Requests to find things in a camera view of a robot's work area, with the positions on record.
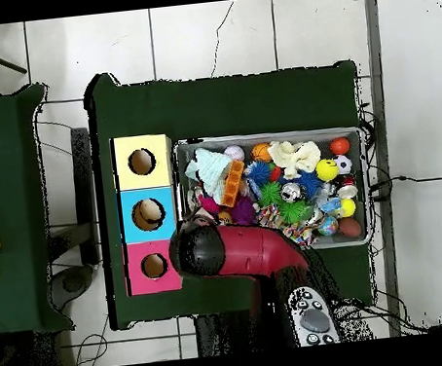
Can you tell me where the wooden box with three holes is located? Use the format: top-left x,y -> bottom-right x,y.
110,131 -> 188,298

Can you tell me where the shallow silver mesh bin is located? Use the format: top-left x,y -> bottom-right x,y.
169,120 -> 377,264

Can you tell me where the orange plastic compartment tray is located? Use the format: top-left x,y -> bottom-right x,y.
217,158 -> 250,209

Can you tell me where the light blue knitted cloth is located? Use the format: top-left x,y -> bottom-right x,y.
181,144 -> 238,209

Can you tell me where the small white baseball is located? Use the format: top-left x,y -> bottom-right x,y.
222,143 -> 246,164

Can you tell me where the small orange basketball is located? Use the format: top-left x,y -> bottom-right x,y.
250,140 -> 274,165

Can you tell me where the dark green table cloth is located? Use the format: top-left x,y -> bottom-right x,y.
82,47 -> 383,333
0,82 -> 75,338

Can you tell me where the cream waffle cloth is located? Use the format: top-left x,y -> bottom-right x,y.
265,135 -> 324,183

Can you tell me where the yellow smiley ball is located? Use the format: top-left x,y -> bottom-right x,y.
313,156 -> 340,184

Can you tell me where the small soccer ball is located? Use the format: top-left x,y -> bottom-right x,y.
333,153 -> 354,176

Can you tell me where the plain orange ball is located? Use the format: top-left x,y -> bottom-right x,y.
328,135 -> 352,158

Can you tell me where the small brown football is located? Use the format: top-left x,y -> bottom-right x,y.
335,215 -> 364,241

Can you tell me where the black metal stand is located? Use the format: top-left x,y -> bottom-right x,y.
34,126 -> 103,271

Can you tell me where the dark gray round base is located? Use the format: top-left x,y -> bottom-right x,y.
49,264 -> 97,311

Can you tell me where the black floor cable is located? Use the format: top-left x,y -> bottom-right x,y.
368,170 -> 442,193

